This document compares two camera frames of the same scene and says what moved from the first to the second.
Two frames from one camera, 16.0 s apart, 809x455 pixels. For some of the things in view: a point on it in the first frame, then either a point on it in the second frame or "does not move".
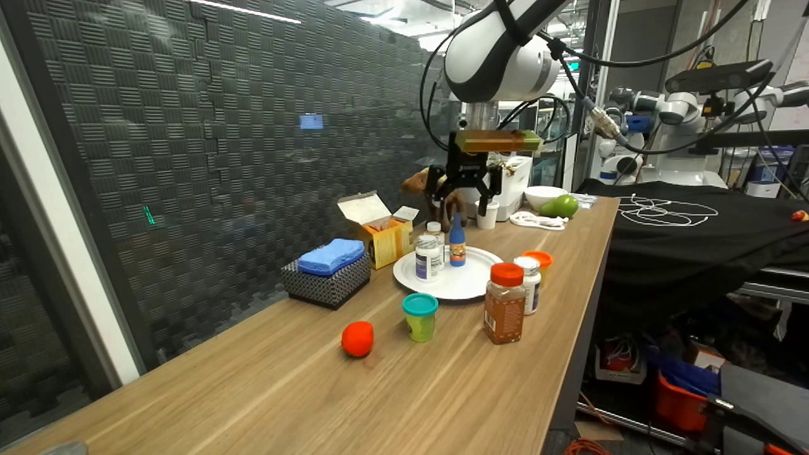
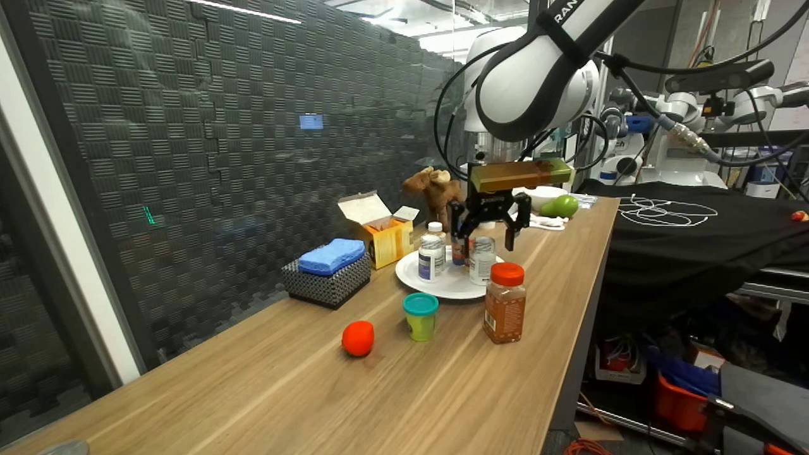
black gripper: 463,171 to 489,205
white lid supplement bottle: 532,283 to 482,259
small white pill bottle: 433,242 does not move
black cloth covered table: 672,245 does not move
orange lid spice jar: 504,309 does not move
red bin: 681,408 does not move
